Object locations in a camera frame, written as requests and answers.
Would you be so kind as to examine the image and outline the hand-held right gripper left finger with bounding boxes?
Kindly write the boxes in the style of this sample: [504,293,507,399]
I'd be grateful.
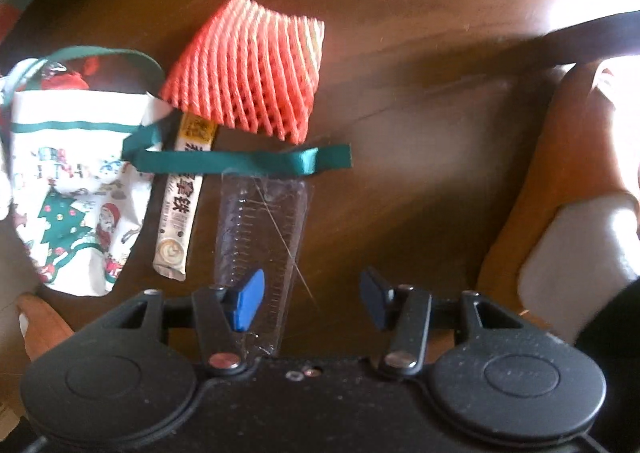
[107,268,266,377]

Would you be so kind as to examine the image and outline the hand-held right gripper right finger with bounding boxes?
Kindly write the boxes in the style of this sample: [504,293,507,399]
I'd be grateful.
[359,267,526,376]

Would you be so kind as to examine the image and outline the clear plastic bottle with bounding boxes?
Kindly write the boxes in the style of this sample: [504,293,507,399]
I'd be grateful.
[212,172,316,359]

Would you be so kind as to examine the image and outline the white coffee sachet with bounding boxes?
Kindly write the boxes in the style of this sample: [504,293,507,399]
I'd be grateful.
[151,112,219,282]

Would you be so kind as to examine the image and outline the tan slipper white lining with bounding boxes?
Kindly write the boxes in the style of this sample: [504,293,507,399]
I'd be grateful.
[15,293,76,364]
[475,56,640,334]

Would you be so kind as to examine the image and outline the printed gift bag green ribbon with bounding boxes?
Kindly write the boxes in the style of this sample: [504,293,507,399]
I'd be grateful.
[0,47,353,298]

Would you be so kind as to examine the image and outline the orange foam fruit net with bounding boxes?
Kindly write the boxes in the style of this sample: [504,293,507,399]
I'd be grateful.
[159,0,326,144]

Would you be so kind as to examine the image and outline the black strap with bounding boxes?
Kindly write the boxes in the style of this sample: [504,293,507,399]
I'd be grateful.
[542,10,640,68]

